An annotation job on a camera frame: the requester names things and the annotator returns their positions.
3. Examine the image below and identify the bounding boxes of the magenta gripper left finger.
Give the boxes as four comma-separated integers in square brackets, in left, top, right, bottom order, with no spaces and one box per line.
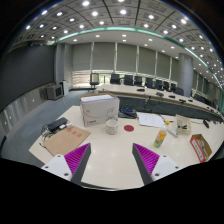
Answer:
[42,143,91,185]

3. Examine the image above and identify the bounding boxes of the white paper cup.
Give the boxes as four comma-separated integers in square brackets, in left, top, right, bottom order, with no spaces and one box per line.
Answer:
[106,119,118,135]

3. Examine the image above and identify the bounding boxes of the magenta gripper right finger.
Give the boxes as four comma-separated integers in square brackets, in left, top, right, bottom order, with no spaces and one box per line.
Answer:
[132,143,181,185]

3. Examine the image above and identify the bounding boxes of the black power adapter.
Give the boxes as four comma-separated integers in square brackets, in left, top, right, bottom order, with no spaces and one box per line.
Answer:
[48,117,67,131]

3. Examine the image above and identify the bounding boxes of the small red cardboard box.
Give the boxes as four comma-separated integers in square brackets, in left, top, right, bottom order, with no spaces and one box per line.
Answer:
[190,134,212,163]

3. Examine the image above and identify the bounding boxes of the white cardboard box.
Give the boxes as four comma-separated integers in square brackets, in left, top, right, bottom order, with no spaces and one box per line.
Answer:
[80,94,120,127]

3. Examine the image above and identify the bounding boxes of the grey cabinet on wheels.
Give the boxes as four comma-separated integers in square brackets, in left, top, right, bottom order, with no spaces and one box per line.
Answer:
[47,85,63,100]

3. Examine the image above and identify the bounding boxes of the long curved conference desk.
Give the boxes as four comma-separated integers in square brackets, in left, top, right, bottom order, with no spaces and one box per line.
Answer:
[96,84,224,122]

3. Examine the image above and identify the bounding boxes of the brown paper envelope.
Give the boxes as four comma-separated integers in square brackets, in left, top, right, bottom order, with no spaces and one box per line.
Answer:
[44,126,90,156]

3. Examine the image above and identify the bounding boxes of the red round coaster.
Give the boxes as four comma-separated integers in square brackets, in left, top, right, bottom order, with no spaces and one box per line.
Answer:
[124,125,134,132]

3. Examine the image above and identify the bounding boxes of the black office chair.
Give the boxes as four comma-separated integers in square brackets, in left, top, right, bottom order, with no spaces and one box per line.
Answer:
[90,73,100,89]

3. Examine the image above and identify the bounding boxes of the white paper sheets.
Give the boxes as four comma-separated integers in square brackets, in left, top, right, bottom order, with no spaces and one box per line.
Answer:
[138,113,164,128]

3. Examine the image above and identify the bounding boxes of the black pouch on table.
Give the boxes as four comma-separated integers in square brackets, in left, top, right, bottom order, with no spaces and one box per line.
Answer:
[119,108,137,119]

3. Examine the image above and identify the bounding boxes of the yellow drink bottle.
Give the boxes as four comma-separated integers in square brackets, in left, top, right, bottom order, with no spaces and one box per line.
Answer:
[154,120,169,148]

